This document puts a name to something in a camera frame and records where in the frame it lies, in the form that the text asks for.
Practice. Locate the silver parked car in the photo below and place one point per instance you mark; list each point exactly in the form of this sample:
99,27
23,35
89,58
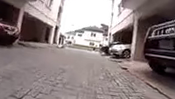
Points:
121,50

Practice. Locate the beige multi-storey building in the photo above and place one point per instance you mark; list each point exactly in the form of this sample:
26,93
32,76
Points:
39,0

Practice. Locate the grey concrete driveway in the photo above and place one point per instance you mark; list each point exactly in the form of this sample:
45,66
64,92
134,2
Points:
167,83

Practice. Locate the white building with carport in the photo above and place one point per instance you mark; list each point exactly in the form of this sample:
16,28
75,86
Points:
132,12

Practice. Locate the black off-road vehicle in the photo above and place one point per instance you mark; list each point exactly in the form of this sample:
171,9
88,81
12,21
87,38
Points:
174,42

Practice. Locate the white house with dark roof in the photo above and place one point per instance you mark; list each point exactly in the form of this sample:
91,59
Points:
87,37

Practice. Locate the grey brick paved road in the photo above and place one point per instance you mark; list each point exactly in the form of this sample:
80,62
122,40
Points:
70,80

